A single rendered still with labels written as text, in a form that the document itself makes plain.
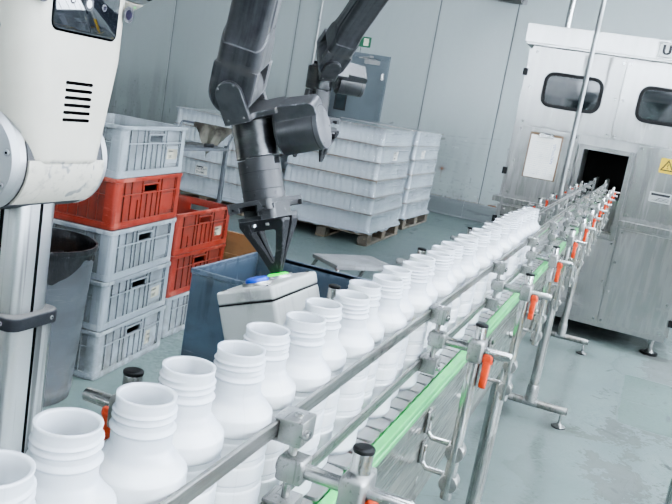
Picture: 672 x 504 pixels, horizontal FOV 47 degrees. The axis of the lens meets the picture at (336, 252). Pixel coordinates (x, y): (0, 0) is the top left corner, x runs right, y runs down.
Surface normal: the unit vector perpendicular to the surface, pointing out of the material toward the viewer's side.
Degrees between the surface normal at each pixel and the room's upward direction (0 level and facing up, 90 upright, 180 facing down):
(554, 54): 90
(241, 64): 111
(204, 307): 90
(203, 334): 90
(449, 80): 90
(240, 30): 100
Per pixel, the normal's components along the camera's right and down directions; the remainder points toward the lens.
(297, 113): -0.21, 0.49
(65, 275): 0.73, 0.30
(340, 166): -0.33, 0.13
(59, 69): 0.92, 0.22
